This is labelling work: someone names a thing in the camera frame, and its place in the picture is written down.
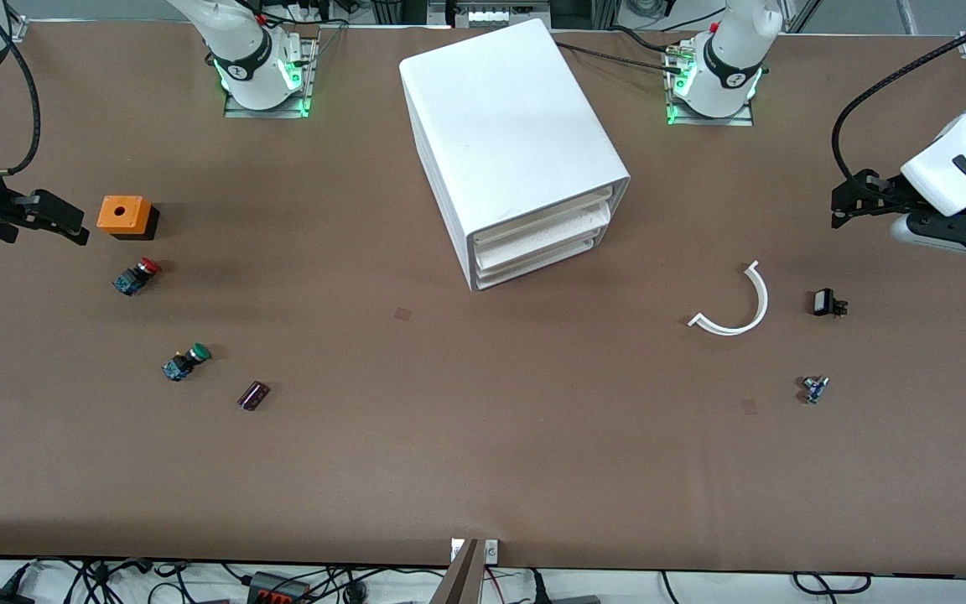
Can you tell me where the green push button switch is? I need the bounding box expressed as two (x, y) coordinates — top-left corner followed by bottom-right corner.
(162, 343), (212, 383)

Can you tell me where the white curved plastic piece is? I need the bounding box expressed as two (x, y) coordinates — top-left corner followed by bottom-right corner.
(688, 260), (769, 336)

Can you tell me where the black looped cable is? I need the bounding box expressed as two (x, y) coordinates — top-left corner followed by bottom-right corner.
(792, 571), (874, 596)

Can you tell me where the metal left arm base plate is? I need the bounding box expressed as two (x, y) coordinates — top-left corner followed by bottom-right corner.
(665, 42), (756, 128)

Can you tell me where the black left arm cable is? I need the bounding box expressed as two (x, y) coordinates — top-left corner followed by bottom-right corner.
(833, 8), (966, 181)

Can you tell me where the black power strip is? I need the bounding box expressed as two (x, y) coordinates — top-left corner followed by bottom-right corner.
(247, 571), (314, 604)

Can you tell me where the red push button switch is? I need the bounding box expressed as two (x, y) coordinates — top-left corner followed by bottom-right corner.
(112, 258), (162, 297)

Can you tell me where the black cable on table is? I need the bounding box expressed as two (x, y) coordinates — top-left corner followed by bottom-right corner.
(554, 25), (695, 75)

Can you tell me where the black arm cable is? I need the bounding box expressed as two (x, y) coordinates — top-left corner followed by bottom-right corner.
(0, 0), (42, 177)
(833, 8), (966, 181)

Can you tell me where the white plastic drawer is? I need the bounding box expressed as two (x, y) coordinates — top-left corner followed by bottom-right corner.
(477, 237), (597, 290)
(473, 191), (614, 251)
(476, 214), (611, 271)

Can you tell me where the brown wooden post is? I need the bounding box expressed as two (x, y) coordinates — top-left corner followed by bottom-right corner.
(431, 539), (484, 604)

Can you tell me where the white drawer cabinet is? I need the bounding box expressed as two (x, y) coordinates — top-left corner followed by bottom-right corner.
(399, 18), (631, 292)

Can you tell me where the orange box with hole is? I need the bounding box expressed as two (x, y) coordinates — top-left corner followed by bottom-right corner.
(96, 195), (160, 242)

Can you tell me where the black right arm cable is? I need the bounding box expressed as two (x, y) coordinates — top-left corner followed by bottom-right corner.
(0, 0), (42, 177)

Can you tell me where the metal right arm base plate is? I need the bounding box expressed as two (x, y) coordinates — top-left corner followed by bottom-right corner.
(224, 37), (319, 119)

